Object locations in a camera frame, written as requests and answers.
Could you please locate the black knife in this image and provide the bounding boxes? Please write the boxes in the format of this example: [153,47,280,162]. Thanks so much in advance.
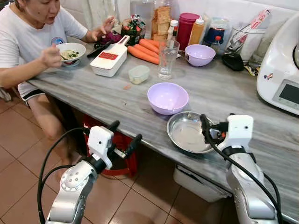
[86,42,113,59]

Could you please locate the clear pack of toast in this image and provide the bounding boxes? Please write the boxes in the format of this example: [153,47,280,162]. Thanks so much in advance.
[151,5,172,42]

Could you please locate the small bottle white cap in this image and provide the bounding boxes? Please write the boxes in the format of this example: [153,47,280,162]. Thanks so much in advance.
[167,20,179,41]

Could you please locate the white bowl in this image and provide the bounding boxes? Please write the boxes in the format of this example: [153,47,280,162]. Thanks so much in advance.
[56,42,87,66]

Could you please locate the noodle food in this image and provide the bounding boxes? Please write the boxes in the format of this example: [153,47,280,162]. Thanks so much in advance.
[62,49,80,60]

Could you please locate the red plastic canister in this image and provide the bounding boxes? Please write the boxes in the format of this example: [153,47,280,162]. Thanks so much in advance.
[176,13,200,51]

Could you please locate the woman's left hand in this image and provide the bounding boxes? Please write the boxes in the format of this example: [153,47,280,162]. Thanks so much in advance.
[93,16,116,41]

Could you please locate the dark purple vegetable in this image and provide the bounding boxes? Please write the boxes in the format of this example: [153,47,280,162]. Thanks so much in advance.
[100,30,123,45]

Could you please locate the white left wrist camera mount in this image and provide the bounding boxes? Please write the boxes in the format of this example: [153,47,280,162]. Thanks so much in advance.
[87,126,115,169]

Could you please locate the woman's right hand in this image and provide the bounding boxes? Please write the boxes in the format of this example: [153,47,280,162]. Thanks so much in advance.
[41,46,64,69]

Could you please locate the white hanging cloth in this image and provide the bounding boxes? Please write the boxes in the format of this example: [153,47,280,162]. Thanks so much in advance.
[82,0,117,27]

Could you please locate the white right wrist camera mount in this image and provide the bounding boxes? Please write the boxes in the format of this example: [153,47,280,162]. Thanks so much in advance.
[226,114,254,152]

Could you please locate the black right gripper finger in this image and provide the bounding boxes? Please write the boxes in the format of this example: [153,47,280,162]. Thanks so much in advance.
[200,113,213,143]

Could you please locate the clear glass pitcher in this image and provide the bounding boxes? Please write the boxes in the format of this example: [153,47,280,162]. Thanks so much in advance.
[130,0,155,27]

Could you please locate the white plastic box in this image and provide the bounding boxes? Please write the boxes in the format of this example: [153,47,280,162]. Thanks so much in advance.
[173,164,229,203]

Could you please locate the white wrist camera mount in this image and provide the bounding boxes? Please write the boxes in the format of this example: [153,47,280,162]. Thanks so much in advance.
[87,126,115,169]
[226,114,254,152]

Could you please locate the small green-lidded plastic container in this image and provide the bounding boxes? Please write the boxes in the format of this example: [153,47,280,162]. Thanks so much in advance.
[128,65,150,85]

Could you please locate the orange squeeze bottle white cap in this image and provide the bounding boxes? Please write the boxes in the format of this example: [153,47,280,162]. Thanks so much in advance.
[189,18,206,46]

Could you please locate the white kitchen machine with screen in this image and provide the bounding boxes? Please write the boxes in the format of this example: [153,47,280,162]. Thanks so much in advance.
[256,14,299,115]

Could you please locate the blue jar with clear lid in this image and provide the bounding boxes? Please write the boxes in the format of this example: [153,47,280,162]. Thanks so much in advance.
[206,18,230,48]

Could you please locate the orange carrot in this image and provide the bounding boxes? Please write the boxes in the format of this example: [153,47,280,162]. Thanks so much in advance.
[139,38,160,49]
[127,46,160,65]
[133,43,160,57]

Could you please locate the red plastic stool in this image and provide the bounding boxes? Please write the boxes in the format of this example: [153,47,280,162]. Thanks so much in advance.
[83,117,139,177]

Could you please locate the woman in white t-shirt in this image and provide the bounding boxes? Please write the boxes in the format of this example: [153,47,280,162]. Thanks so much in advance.
[0,0,89,180]

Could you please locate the clear drinking glass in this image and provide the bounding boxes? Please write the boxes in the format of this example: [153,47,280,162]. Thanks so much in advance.
[158,40,180,80]

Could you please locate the green and red packet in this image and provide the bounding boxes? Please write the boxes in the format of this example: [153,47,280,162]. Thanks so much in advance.
[122,14,146,45]

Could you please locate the large purple plastic bowl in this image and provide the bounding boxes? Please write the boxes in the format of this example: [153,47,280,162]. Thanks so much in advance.
[147,82,190,115]

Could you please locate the round steel plate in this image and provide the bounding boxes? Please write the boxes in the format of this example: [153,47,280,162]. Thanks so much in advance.
[167,111,218,154]

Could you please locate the white slicer with red insert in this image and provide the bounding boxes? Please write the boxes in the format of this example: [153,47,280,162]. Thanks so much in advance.
[90,35,131,77]

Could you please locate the small purple plastic bowl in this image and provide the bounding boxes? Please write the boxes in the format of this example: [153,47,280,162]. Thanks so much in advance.
[185,44,216,67]

